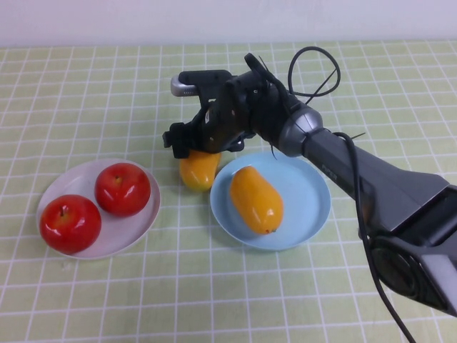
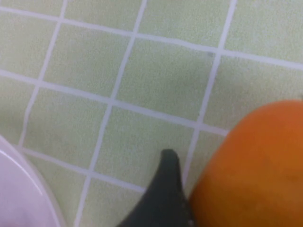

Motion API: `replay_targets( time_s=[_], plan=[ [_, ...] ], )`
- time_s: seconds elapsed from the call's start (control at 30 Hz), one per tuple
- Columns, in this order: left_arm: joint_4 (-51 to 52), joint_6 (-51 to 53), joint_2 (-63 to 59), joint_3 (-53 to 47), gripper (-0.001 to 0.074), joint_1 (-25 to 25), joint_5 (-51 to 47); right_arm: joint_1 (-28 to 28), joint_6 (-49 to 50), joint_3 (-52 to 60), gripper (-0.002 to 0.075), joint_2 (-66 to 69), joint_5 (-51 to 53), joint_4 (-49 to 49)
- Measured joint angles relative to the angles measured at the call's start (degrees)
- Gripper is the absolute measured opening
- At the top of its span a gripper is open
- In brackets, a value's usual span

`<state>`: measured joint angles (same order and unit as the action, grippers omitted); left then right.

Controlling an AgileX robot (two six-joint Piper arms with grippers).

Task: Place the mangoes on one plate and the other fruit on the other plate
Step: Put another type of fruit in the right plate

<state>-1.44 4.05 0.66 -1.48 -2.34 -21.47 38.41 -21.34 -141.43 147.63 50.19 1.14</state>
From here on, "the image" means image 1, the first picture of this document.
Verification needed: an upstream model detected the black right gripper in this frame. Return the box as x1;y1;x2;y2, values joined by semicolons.
163;73;258;159

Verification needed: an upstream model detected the light blue round plate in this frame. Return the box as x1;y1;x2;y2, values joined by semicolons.
209;152;331;252

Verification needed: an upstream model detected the orange yellow mango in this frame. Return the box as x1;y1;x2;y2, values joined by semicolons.
178;149;223;193
228;166;285;236

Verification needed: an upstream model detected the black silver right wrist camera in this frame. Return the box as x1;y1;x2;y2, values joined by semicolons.
170;70;237;108

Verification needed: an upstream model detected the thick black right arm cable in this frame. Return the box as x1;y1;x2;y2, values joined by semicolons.
333;131;418;343

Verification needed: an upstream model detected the white round plate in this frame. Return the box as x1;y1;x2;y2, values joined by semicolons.
36;158;161;260

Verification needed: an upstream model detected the red apple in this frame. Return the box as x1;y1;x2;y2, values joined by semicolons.
39;194;103;255
94;162;151;218

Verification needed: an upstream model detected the thin black right cable loop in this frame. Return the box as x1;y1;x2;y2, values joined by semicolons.
288;46;341;106

